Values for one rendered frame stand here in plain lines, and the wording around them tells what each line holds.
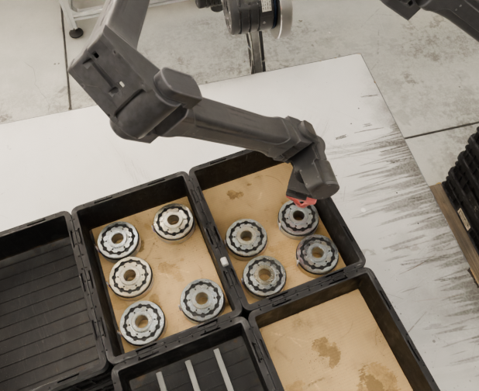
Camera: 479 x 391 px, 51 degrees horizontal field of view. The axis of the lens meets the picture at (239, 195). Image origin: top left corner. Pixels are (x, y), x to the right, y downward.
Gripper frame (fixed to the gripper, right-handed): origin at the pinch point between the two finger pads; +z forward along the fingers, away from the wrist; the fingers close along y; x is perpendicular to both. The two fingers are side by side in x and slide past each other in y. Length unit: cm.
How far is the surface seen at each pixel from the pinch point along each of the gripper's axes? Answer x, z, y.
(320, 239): -6.2, 11.1, -4.9
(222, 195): 21.9, 13.7, 1.4
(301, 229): -1.1, 11.1, -3.6
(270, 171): 11.7, 14.0, 12.3
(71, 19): 156, 85, 121
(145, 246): 35.6, 13.3, -18.5
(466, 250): -61, 84, 42
